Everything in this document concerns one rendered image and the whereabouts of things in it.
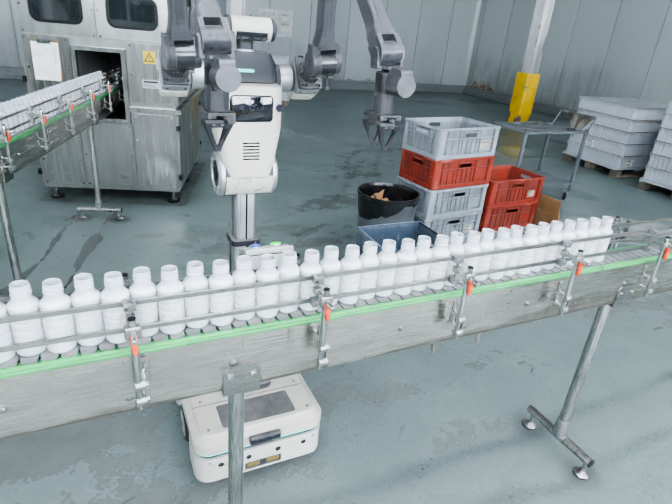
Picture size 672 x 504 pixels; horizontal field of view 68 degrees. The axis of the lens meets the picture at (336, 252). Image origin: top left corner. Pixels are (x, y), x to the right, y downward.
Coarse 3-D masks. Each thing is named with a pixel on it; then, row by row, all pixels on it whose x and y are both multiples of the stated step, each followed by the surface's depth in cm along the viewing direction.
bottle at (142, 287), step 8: (136, 272) 113; (144, 272) 114; (136, 280) 112; (144, 280) 112; (136, 288) 112; (144, 288) 112; (152, 288) 114; (136, 296) 112; (144, 296) 112; (152, 296) 114; (144, 304) 113; (152, 304) 114; (136, 312) 114; (144, 312) 114; (152, 312) 115; (136, 320) 115; (144, 320) 115; (152, 320) 116; (152, 328) 117; (144, 336) 117
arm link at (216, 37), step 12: (192, 0) 113; (204, 0) 111; (216, 0) 112; (204, 12) 110; (216, 12) 111; (204, 24) 109; (216, 24) 113; (228, 24) 111; (204, 36) 109; (216, 36) 110; (228, 36) 111; (204, 48) 110; (216, 48) 111; (228, 48) 112
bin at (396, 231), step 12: (360, 228) 207; (372, 228) 209; (384, 228) 212; (396, 228) 215; (408, 228) 218; (420, 228) 218; (360, 240) 204; (372, 240) 195; (396, 240) 217; (432, 240) 211; (360, 252) 206; (432, 348) 175
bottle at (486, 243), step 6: (486, 228) 156; (486, 234) 153; (492, 234) 153; (480, 240) 155; (486, 240) 154; (486, 246) 154; (492, 246) 154; (480, 258) 155; (486, 258) 155; (480, 264) 156; (486, 264) 156; (480, 270) 157; (480, 276) 158; (486, 276) 158
